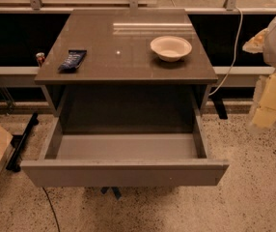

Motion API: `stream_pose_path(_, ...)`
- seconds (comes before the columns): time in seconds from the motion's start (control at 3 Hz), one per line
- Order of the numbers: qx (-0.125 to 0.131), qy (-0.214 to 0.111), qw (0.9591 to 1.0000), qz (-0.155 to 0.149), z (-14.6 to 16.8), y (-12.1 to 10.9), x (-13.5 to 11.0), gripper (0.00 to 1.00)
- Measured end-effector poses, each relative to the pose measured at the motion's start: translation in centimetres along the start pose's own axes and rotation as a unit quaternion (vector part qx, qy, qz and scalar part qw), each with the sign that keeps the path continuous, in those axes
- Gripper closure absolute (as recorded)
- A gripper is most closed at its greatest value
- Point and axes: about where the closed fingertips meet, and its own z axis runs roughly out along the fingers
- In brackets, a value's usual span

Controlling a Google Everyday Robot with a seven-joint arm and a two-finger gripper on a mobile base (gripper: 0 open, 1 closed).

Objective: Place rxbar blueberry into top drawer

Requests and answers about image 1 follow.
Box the black floor cable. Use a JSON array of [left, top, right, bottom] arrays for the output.
[[41, 187, 62, 232]]

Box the white cable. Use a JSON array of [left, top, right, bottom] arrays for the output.
[[207, 7, 244, 98]]

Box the black metal floor bar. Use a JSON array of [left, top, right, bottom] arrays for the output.
[[6, 113, 39, 172]]

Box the red soda can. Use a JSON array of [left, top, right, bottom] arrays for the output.
[[36, 52, 45, 67]]

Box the open grey top drawer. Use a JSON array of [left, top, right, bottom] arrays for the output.
[[21, 116, 229, 188]]

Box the grey drawer cabinet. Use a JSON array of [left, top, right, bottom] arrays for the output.
[[34, 8, 219, 137]]

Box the white paper bowl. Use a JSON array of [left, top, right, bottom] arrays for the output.
[[151, 36, 192, 62]]

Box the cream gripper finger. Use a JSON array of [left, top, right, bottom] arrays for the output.
[[250, 73, 276, 129], [242, 28, 267, 54]]

